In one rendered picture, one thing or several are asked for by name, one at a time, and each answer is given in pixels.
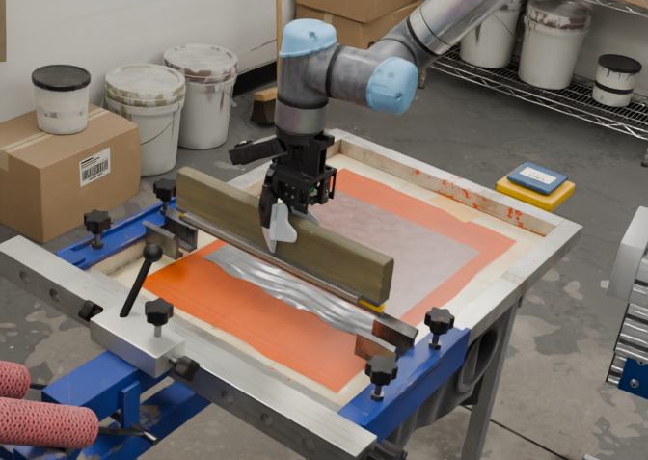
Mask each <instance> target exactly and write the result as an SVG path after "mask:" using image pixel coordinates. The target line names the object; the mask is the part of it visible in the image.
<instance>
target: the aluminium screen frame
mask: <svg viewBox="0 0 648 460"><path fill-rule="evenodd" d="M328 133H329V134H331V135H334V136H335V142H334V144H333V145H332V146H330V147H328V148H327V156H326V160H327V159H329V158H331V157H332V156H334V155H336V154H338V153H340V154H343V155H345V156H348V157H350V158H353V159H355V160H357V161H360V162H362V163H365V164H366V165H369V166H371V167H373V168H376V169H378V170H381V171H383V172H386V173H388V174H390V175H393V176H397V177H399V178H402V179H404V180H406V181H409V182H411V183H414V184H415V185H418V186H420V187H422V188H425V189H427V190H430V191H432V192H435V193H437V194H439V195H442V196H445V197H447V198H450V199H452V200H454V201H457V202H459V203H462V204H464V205H467V206H469V207H472V208H474V209H476V210H479V211H481V212H484V213H486V214H489V215H491V216H493V217H496V218H498V219H501V220H502V221H505V222H507V223H509V224H512V225H514V226H517V227H519V228H522V229H524V230H528V231H530V232H533V233H535V234H538V235H540V236H542V237H544V238H543V239H542V240H541V241H540V242H539V243H537V244H536V245H535V246H534V247H533V248H532V249H531V250H529V251H528V252H527V253H526V254H525V255H524V256H523V257H521V258H520V259H519V260H518V261H517V262H516V263H514V264H513V265H512V266H511V267H510V268H509V269H507V270H506V271H505V272H504V273H503V274H502V275H501V276H499V277H498V278H497V279H496V280H495V281H494V282H493V283H491V284H490V285H489V286H488V287H487V288H486V289H484V290H483V291H482V292H481V293H480V294H479V295H477V296H476V297H475V298H474V299H473V300H472V301H471V302H469V303H468V305H467V306H465V307H464V308H463V309H461V310H460V311H459V312H458V313H457V314H456V315H454V316H455V321H454V326H455V327H457V328H459V329H461V330H463V329H464V328H465V327H468V328H470V329H471V333H470V337H469V342H468V346H469V345H470V344H471V343H472V342H473V341H474V340H475V339H476V338H478V337H479V336H480V335H481V334H482V333H483V332H484V331H485V330H486V329H487V328H488V327H489V326H490V325H491V324H493V323H494V322H495V321H496V320H497V319H498V318H499V317H500V316H501V315H502V314H503V313H504V312H505V311H506V310H508V309H509V308H510V307H511V306H512V305H513V304H514V303H515V302H516V301H517V300H518V299H519V298H520V297H521V296H522V295H524V294H525V293H526V292H527V291H528V290H529V289H530V288H531V287H532V286H533V285H534V284H535V283H536V282H537V281H539V280H540V279H541V278H542V277H543V276H544V275H545V274H546V273H547V272H548V271H549V270H550V269H551V268H552V267H553V266H555V265H556V264H557V263H558V262H559V261H560V260H561V259H562V258H563V257H564V256H565V255H566V254H567V253H568V252H570V251H571V250H572V249H573V248H574V247H575V246H576V245H577V244H578V243H579V241H580V238H581V231H582V228H583V226H581V225H578V224H576V223H573V222H571V221H568V220H566V219H563V218H561V217H558V216H556V215H553V214H552V213H549V212H547V211H544V210H542V209H539V208H537V207H534V206H532V205H529V204H527V203H523V202H520V201H518V200H515V199H513V198H510V197H508V196H505V195H503V194H501V193H498V192H496V191H493V190H491V189H488V188H486V187H483V186H481V185H478V184H476V183H473V182H471V181H468V180H466V179H463V178H461V177H459V176H455V175H453V174H450V173H448V172H445V171H443V170H440V169H438V168H435V167H433V166H430V165H427V164H425V163H422V162H420V161H417V160H416V159H413V158H411V157H408V156H406V155H403V154H401V153H398V152H396V151H393V150H391V149H387V148H384V147H382V146H379V145H377V144H374V143H372V142H369V141H368V140H365V139H363V138H360V137H358V136H355V135H353V134H350V133H347V132H345V131H342V130H340V129H337V128H336V129H334V130H332V131H330V132H328ZM270 164H272V160H271V161H269V162H267V163H265V164H263V165H261V166H259V167H257V168H255V169H253V170H251V171H249V172H248V173H246V174H244V175H242V176H239V177H237V178H235V179H233V180H231V181H229V182H227V184H229V185H231V186H234V187H236V188H238V189H240V190H242V191H245V192H247V193H249V194H251V195H254V196H256V197H257V196H259V195H261V192H262V184H264V180H265V174H266V172H267V170H268V168H269V166H270ZM145 246H146V239H145V238H144V239H142V240H140V241H139V242H137V243H135V244H133V245H131V246H129V247H127V248H125V249H123V250H121V251H119V252H117V253H115V254H113V255H111V256H109V257H107V258H105V259H103V260H101V261H99V262H97V263H96V264H94V265H92V266H90V267H88V268H86V269H84V270H82V271H84V272H86V273H88V274H89V275H91V276H93V277H95V278H97V279H98V280H100V281H102V282H104V283H105V284H108V285H110V286H112V287H113V288H114V289H116V290H118V291H120V292H121V293H123V294H125V295H127V296H128V294H129V292H130V290H131V288H129V287H127V286H125V285H124V284H121V283H119V282H117V281H116V280H114V279H112V278H110V277H108V275H110V274H112V273H114V272H116V271H118V270H120V269H121V268H123V267H124V266H126V265H128V264H130V263H132V262H134V261H136V260H137V259H139V258H141V257H143V250H144V247H145ZM170 320H172V321H173V322H174V323H176V324H178V325H180V326H182V327H183V328H185V329H187V330H189V331H190V332H192V333H194V334H196V335H198V336H199V337H201V338H204V339H205V340H207V341H209V342H211V343H213V344H214V345H216V346H218V347H220V348H221V349H223V350H225V351H227V352H229V353H230V354H231V355H233V356H235V357H236V358H238V359H240V360H242V361H244V362H245V363H247V364H249V365H251V366H253V367H255V368H257V369H259V370H260V371H262V372H264V373H266V374H267V375H269V376H271V377H273V378H275V379H276V380H278V381H280V382H282V383H283V384H285V385H287V386H289V387H290V388H291V389H293V390H295V391H297V392H299V393H301V394H303V395H305V396H306V397H308V398H310V399H312V400H313V401H315V402H317V403H319V404H321V405H322V406H324V407H326V408H328V409H329V410H331V411H333V412H335V413H336V412H337V411H339V410H340V409H341V408H342V406H340V405H338V404H337V403H335V402H334V401H332V400H330V399H329V398H327V397H325V396H323V395H321V394H320V393H318V392H315V391H313V390H312V389H310V388H308V387H306V386H305V385H303V384H301V383H299V382H297V381H296V380H294V379H292V378H290V377H288V376H287V375H285V374H283V373H281V372H279V371H278V370H276V369H275V368H273V367H271V366H270V365H267V364H265V363H263V362H262V361H260V360H258V359H256V358H254V357H253V356H251V355H249V354H247V353H245V352H244V351H242V350H240V349H238V348H236V347H235V346H233V345H231V344H229V343H227V342H226V341H224V340H222V339H220V338H218V337H216V336H214V335H212V334H210V333H209V332H207V331H206V330H204V329H202V328H201V327H199V326H197V325H195V324H193V323H192V322H190V321H188V320H186V319H185V318H183V317H181V316H179V315H177V314H176V313H174V316H173V317H171V318H170Z"/></svg>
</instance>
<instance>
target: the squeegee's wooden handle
mask: <svg viewBox="0 0 648 460"><path fill-rule="evenodd" d="M258 205H259V198H258V197H256V196H254V195H251V194H249V193H247V192H245V191H242V190H240V189H238V188H236V187H234V186H231V185H229V184H227V183H225V182H223V181H221V180H219V179H217V178H215V177H212V176H209V175H207V174H204V173H202V172H200V171H198V170H196V169H193V168H191V167H189V166H186V167H184V168H182V169H180V170H179V171H178V172H177V174H176V191H175V210H176V211H178V212H180V213H182V214H184V213H186V212H188V211H189V212H191V213H193V214H195V215H197V216H200V217H202V218H204V219H205V220H207V221H209V222H211V223H213V224H215V225H217V226H219V227H222V228H224V229H226V230H229V231H231V232H233V233H235V234H237V235H239V236H241V237H244V238H246V239H248V240H250V241H252V242H254V243H256V244H257V245H259V246H261V247H263V248H265V249H268V250H269V248H268V245H267V243H266V240H265V237H264V234H263V230H262V225H261V224H260V219H259V211H258ZM288 223H289V224H290V225H291V226H292V227H293V228H294V229H295V230H296V233H297V239H296V241H295V242H293V243H289V242H283V241H277V248H276V254H278V255H280V256H282V257H285V258H287V259H290V260H292V261H294V262H296V263H298V264H300V265H302V266H304V267H306V268H308V269H310V270H312V271H314V272H316V273H318V274H320V275H322V276H324V277H326V278H328V279H330V280H332V281H334V282H337V283H339V284H342V285H344V286H346V287H348V288H350V289H352V290H354V291H356V292H359V293H361V294H362V300H363V301H365V302H367V303H369V304H370V305H372V306H375V307H377V308H378V307H380V306H381V305H382V304H384V303H385V302H386V301H387V300H389V298H390V291H391V285H392V273H393V268H394V259H393V258H392V257H389V256H386V255H384V254H382V253H380V252H377V251H375V250H373V249H371V248H369V247H366V246H365V245H363V244H361V243H358V242H356V241H354V240H352V239H350V238H347V237H345V236H343V235H341V234H338V233H336V232H334V231H332V230H328V229H326V228H324V227H322V226H319V225H317V224H316V223H314V222H312V221H309V220H307V219H305V218H303V217H300V216H298V215H296V214H294V213H292V212H289V211H288Z"/></svg>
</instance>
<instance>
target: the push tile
mask: <svg viewBox="0 0 648 460"><path fill-rule="evenodd" d="M507 179H509V180H511V181H514V182H516V183H519V184H521V185H524V186H526V187H528V188H531V189H533V190H536V191H538V192H541V193H544V194H546V195H550V194H551V193H552V192H553V191H554V190H555V189H557V188H558V187H559V186H560V185H562V184H563V183H564V182H565V181H567V180H568V176H565V175H562V174H559V173H557V172H554V171H551V170H549V169H546V168H543V167H541V166H538V165H535V164H533V163H530V162H526V163H525V164H523V165H522V166H520V167H519V168H518V169H516V170H515V171H513V172H512V173H511V174H509V175H508V176H507Z"/></svg>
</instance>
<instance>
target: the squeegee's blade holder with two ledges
mask: <svg viewBox="0 0 648 460"><path fill-rule="evenodd" d="M183 219H184V220H185V221H187V222H189V223H191V224H193V225H196V226H198V227H200V228H202V229H204V230H207V231H209V232H211V233H213V234H215V235H217V236H219V237H221V238H223V239H225V240H227V241H229V242H231V243H233V244H235V245H237V246H239V247H241V248H243V249H245V250H247V251H249V252H251V253H253V254H255V255H257V256H259V257H263V258H265V259H267V260H269V261H271V262H273V263H275V264H277V265H279V266H281V267H282V268H284V269H286V270H288V271H290V272H292V273H294V274H297V275H299V276H301V277H303V278H305V279H307V280H309V281H311V282H313V283H315V284H318V285H320V286H322V287H324V288H326V289H328V290H331V291H333V292H334V293H336V294H338V295H340V296H342V297H344V298H346V299H348V300H350V301H352V302H354V303H359V302H360V301H361V300H362V294H361V293H359V292H356V291H354V290H352V289H350V288H348V287H346V286H344V285H342V284H339V283H337V282H334V281H332V280H330V279H328V278H326V277H324V276H322V275H320V274H318V273H316V272H314V271H312V270H310V269H308V268H306V267H304V266H302V265H300V264H298V263H296V262H294V261H292V260H290V259H287V258H285V257H282V256H280V255H278V254H276V253H272V252H271V251H270V250H268V249H265V248H263V247H261V246H259V245H257V244H256V243H254V242H252V241H250V240H248V239H246V238H244V237H241V236H239V235H237V234H235V233H233V232H231V231H229V230H226V229H224V228H222V227H219V226H217V225H215V224H213V223H211V222H209V221H207V220H205V219H204V218H202V217H200V216H197V215H195V214H193V213H191V212H189V211H188V212H186V213H184V214H183Z"/></svg>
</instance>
